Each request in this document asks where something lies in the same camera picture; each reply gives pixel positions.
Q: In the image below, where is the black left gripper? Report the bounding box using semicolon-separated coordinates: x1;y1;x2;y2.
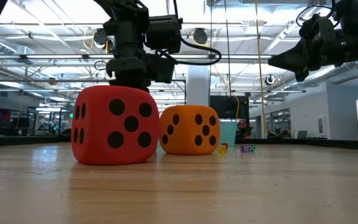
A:
106;29;152;93

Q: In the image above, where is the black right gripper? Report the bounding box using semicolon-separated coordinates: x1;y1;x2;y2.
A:
267;36;351;83

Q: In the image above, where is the large red foam die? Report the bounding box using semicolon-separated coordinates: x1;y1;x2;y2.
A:
71;85;161;166

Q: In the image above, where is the large orange foam die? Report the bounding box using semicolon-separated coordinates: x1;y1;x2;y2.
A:
159;105;221;156

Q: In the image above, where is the white square pillar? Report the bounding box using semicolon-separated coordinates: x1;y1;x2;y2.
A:
186;64;211;107

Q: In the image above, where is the teal plastic tray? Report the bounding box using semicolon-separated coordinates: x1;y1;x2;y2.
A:
218;120;239;147

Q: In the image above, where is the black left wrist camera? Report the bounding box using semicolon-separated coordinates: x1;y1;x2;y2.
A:
147;53;177;85

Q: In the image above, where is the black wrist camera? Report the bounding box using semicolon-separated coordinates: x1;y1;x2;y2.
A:
299;14;337;47
147;53;177;85

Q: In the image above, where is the yellow cable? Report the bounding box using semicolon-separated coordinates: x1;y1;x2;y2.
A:
254;0;269;139

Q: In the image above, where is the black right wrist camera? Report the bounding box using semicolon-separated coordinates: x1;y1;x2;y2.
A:
299;14;337;47

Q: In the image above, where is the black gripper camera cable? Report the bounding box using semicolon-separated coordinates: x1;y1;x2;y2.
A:
155;35;223;67
295;3;337;28

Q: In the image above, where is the long black cable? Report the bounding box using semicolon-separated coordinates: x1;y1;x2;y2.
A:
223;0;233;98

